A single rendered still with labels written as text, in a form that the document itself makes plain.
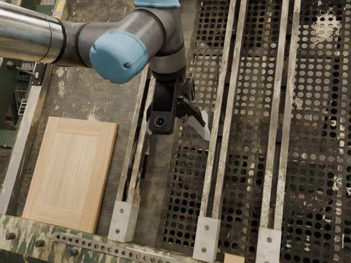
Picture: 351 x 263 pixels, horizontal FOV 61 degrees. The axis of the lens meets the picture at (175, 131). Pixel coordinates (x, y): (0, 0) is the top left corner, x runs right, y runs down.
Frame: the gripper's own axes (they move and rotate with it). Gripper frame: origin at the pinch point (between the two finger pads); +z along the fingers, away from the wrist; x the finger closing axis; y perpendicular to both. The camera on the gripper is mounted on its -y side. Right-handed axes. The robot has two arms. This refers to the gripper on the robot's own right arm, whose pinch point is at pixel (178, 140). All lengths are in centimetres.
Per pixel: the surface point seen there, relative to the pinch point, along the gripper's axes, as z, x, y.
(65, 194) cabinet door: 37, 49, 0
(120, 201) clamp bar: 31.3, 23.8, -2.4
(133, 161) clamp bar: 27.4, 23.3, 11.8
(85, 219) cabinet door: 40, 38, -7
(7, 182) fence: 35, 75, -1
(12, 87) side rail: 21, 95, 40
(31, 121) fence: 22, 71, 21
